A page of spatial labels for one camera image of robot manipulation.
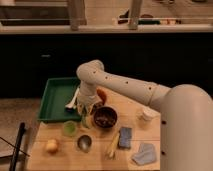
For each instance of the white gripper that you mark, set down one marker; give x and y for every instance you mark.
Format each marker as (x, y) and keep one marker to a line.
(86, 99)

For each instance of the light blue cloth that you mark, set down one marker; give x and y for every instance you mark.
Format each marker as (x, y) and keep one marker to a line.
(145, 155)

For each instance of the metal cup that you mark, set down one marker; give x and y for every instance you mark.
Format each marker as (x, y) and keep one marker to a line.
(84, 143)

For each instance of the black pole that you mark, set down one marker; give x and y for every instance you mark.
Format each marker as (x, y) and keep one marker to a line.
(16, 150)

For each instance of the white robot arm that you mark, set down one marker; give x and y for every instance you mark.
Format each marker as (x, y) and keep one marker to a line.
(186, 139)

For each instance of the yellow round fruit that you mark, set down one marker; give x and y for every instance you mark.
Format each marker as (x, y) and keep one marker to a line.
(52, 146)

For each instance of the red orange toy food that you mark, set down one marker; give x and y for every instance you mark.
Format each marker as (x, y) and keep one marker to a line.
(102, 95)

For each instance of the white small cup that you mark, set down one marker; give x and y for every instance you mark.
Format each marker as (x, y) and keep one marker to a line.
(147, 115)

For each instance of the white utensil in tray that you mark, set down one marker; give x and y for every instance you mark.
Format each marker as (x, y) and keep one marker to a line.
(73, 103)

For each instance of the yellow banana toy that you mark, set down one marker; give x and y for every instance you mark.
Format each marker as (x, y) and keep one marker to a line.
(112, 147)

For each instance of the dark brown bowl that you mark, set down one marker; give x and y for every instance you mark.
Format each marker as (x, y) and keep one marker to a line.
(105, 117)

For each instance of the green plastic tray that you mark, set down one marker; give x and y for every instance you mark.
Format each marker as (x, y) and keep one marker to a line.
(57, 94)

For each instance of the blue sponge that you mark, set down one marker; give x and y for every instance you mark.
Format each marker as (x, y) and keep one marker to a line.
(125, 137)

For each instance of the green plastic cup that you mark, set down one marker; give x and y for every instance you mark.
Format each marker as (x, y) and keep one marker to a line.
(69, 128)

